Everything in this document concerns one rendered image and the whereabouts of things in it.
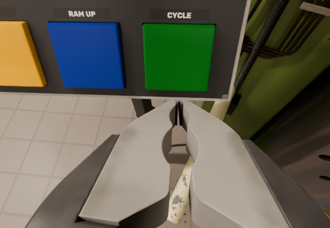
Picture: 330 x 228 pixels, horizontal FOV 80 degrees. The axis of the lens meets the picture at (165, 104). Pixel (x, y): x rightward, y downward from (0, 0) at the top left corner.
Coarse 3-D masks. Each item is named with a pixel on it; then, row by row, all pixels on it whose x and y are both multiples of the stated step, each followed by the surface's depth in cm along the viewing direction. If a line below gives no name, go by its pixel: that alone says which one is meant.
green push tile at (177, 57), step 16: (144, 32) 20; (160, 32) 20; (176, 32) 20; (192, 32) 20; (208, 32) 20; (144, 48) 21; (160, 48) 21; (176, 48) 21; (192, 48) 21; (208, 48) 21; (144, 64) 22; (160, 64) 22; (176, 64) 22; (192, 64) 22; (208, 64) 22; (160, 80) 23; (176, 80) 23; (192, 80) 23; (208, 80) 23
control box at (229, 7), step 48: (0, 0) 20; (48, 0) 20; (96, 0) 20; (144, 0) 20; (192, 0) 19; (240, 0) 19; (48, 48) 22; (240, 48) 22; (96, 96) 26; (144, 96) 25; (192, 96) 25
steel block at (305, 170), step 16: (320, 80) 54; (304, 96) 59; (320, 96) 50; (288, 112) 67; (304, 112) 55; (320, 112) 47; (288, 128) 61; (304, 128) 51; (320, 128) 44; (272, 144) 68; (288, 144) 56; (304, 144) 47; (320, 144) 41; (288, 160) 52; (304, 160) 45; (320, 160) 42; (304, 176) 51; (320, 192) 54
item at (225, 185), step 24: (192, 120) 10; (216, 120) 10; (192, 144) 10; (216, 144) 9; (240, 144) 9; (192, 168) 8; (216, 168) 8; (240, 168) 8; (192, 192) 7; (216, 192) 7; (240, 192) 7; (264, 192) 7; (192, 216) 7; (216, 216) 6; (240, 216) 6; (264, 216) 6
